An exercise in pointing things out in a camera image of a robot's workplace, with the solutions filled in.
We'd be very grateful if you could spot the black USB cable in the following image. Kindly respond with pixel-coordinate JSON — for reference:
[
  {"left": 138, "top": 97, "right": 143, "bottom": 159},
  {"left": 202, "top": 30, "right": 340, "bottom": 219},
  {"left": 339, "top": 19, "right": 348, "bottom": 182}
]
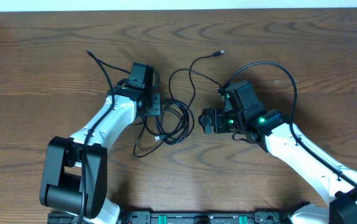
[{"left": 132, "top": 49, "right": 226, "bottom": 159}]

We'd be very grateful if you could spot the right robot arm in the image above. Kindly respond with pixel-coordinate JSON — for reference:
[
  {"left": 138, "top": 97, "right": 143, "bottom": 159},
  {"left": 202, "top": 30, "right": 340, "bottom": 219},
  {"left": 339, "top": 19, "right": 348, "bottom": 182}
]
[{"left": 198, "top": 81, "right": 357, "bottom": 223}]

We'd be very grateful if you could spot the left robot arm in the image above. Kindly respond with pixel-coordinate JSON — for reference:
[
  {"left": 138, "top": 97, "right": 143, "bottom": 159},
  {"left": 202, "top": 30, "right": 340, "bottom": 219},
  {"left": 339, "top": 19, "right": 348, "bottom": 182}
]
[{"left": 39, "top": 63, "right": 161, "bottom": 223}]

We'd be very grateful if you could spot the black left camera cable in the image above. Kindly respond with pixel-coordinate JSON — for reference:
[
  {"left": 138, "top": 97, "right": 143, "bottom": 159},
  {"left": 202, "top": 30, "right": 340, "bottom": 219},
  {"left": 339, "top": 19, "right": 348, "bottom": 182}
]
[{"left": 75, "top": 49, "right": 132, "bottom": 224}]

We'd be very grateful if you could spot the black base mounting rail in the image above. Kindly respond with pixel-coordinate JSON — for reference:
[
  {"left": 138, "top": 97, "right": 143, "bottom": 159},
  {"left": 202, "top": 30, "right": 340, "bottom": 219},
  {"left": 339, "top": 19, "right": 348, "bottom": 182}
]
[{"left": 47, "top": 210, "right": 294, "bottom": 224}]

